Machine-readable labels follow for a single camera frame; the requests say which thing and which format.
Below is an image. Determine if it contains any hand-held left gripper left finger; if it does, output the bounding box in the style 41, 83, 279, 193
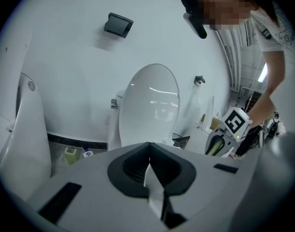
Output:
26, 142, 167, 232

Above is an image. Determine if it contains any person's head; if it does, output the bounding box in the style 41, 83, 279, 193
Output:
197, 0, 259, 31

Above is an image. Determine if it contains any person's right forearm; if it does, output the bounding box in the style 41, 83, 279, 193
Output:
247, 90, 276, 129

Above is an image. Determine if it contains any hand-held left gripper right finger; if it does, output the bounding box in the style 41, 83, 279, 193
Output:
150, 143, 243, 229

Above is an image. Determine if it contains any black head-mounted camera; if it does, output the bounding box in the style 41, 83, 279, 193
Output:
181, 0, 208, 40

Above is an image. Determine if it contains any brown staircase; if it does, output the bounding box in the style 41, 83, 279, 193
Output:
245, 92, 262, 111

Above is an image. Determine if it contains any long ceiling lamp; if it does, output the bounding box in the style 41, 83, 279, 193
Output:
257, 62, 268, 83

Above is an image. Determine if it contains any white blue cleaner bottle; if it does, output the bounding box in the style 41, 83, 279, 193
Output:
82, 146, 94, 159

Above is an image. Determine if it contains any brown cardboard box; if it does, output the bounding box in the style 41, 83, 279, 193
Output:
211, 118, 222, 131

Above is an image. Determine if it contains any black wire mesh wastebasket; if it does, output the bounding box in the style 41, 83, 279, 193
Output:
172, 132, 191, 150

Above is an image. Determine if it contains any black wall paper holder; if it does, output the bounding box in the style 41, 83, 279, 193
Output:
103, 12, 134, 39

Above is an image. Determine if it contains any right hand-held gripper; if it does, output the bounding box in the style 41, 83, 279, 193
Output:
205, 106, 253, 158

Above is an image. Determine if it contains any white toilet with round button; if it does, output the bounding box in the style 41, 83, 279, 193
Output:
0, 29, 53, 202

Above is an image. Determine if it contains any white toilet with chrome lever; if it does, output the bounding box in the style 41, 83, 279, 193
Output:
106, 63, 181, 152

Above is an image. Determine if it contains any green plastic container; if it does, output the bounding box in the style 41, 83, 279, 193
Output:
64, 146, 78, 165

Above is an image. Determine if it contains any white dotted shirt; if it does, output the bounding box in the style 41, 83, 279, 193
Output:
248, 1, 295, 135

